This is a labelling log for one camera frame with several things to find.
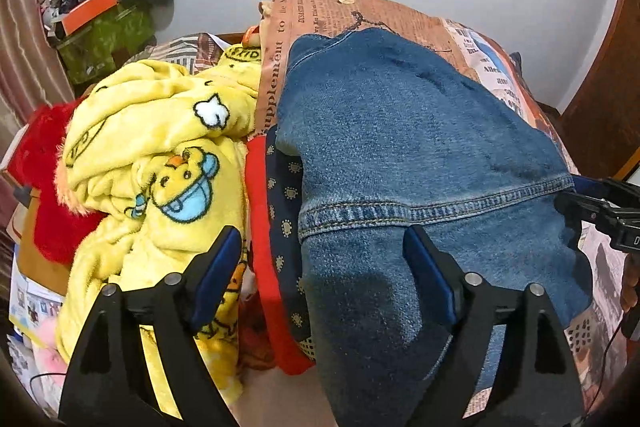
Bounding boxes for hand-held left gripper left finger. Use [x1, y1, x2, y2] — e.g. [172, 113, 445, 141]
[59, 225, 243, 427]

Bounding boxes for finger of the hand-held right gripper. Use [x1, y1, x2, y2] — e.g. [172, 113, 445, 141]
[554, 177, 608, 225]

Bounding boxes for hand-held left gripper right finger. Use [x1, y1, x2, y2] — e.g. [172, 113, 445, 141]
[402, 224, 586, 427]

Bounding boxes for blue denim jacket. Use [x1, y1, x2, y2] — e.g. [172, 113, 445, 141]
[275, 24, 596, 427]

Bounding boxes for person's right hand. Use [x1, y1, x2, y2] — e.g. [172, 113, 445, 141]
[620, 252, 640, 314]

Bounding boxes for navy patterned cloth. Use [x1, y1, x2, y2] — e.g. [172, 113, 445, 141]
[264, 127, 317, 363]

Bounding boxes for brown wooden door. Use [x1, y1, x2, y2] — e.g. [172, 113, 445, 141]
[557, 0, 640, 182]

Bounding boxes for yellow cartoon fleece blanket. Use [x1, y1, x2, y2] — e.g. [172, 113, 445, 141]
[55, 44, 266, 408]

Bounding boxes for brown cardboard box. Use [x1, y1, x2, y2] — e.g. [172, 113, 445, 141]
[17, 189, 73, 298]

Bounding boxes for printed paper sheets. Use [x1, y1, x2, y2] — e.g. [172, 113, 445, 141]
[7, 252, 63, 343]

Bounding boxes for pink plush toy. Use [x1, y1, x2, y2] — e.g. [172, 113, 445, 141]
[30, 317, 68, 375]

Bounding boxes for red fluffy cloth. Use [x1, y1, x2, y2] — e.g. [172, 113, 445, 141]
[15, 99, 108, 265]

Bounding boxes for newspaper print bedsheet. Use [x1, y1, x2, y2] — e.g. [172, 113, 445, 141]
[257, 0, 626, 408]

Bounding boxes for orange box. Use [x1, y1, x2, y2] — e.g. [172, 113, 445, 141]
[60, 0, 121, 35]

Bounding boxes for striped curtain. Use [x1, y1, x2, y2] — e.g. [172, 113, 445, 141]
[0, 0, 76, 158]

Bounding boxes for black cable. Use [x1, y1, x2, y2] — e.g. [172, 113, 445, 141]
[585, 307, 632, 413]

